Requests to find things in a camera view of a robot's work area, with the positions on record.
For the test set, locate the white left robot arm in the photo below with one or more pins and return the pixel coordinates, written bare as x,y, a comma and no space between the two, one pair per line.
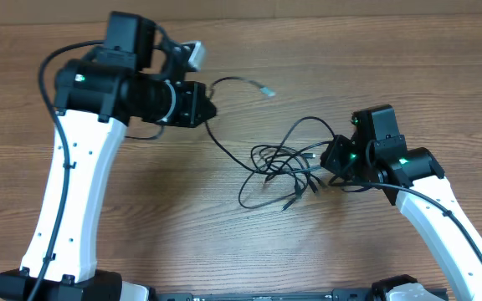
135,71

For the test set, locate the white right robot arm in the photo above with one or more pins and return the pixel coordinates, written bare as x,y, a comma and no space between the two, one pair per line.
377,157

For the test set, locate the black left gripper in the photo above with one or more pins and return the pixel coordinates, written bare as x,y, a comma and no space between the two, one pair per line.
195,94

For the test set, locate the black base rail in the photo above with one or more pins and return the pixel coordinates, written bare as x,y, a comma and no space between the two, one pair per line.
337,294

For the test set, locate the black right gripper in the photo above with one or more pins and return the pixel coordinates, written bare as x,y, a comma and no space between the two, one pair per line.
331,161

